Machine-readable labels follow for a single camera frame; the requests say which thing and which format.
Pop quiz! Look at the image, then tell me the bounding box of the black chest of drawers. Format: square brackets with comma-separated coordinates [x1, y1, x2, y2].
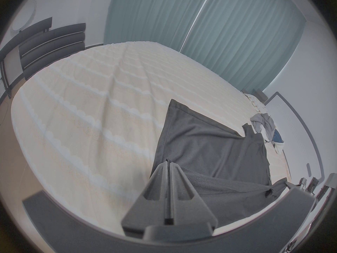
[18, 23, 87, 80]

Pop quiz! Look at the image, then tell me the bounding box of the grey bedside table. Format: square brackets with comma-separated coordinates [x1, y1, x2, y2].
[242, 88, 267, 99]

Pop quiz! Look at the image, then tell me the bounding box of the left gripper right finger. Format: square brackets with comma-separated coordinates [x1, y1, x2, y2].
[169, 162, 217, 231]

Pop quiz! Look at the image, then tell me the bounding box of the black T-shirt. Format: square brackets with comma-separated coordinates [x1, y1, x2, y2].
[150, 99, 287, 218]

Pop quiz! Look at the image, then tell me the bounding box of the blue-green curtain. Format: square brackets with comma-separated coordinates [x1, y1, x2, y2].
[104, 0, 218, 53]
[181, 0, 306, 92]

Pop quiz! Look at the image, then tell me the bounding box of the bed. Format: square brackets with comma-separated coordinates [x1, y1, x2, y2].
[11, 41, 324, 236]

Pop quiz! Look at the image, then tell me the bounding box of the white printed pillow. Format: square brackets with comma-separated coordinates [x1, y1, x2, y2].
[243, 94, 265, 113]

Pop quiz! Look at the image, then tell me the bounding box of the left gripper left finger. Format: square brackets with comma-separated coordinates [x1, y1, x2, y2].
[121, 161, 169, 238]

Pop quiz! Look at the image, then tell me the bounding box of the black dressing table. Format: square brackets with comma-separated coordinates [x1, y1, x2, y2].
[0, 17, 53, 99]

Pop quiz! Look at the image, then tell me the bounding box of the pile of clothes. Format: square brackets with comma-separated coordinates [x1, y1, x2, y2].
[250, 112, 286, 153]

